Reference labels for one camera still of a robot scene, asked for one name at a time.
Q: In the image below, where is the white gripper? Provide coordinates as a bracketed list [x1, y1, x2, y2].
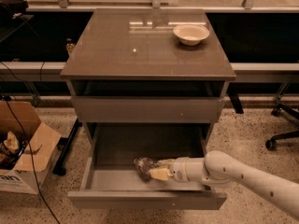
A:
[149, 157, 190, 182]

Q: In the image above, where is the clear plastic water bottle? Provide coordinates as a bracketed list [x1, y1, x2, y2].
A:
[134, 157, 162, 180]

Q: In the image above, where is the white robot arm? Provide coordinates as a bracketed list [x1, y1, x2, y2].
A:
[148, 150, 299, 219]

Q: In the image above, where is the open grey middle drawer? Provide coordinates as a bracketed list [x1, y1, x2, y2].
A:
[68, 123, 227, 210]

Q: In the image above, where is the grey drawer cabinet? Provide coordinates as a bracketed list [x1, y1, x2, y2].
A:
[59, 8, 237, 211]

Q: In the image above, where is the closed grey top drawer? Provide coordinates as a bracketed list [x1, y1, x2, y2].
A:
[71, 96, 224, 123]

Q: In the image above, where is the small bottle behind cabinet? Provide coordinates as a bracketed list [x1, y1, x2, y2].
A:
[65, 38, 76, 55]

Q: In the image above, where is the black table leg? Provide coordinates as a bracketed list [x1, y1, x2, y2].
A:
[52, 119, 81, 176]

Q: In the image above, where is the black office chair base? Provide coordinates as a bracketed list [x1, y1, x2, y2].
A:
[264, 103, 299, 151]

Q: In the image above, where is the white paper bowl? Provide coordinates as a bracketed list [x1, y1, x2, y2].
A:
[173, 24, 209, 46]

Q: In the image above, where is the open cardboard box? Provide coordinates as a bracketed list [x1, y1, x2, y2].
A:
[0, 101, 61, 194]

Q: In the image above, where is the black bag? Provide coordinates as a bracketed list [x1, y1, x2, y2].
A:
[0, 0, 28, 22]

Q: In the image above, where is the black cable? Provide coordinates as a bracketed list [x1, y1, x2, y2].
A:
[0, 61, 62, 224]

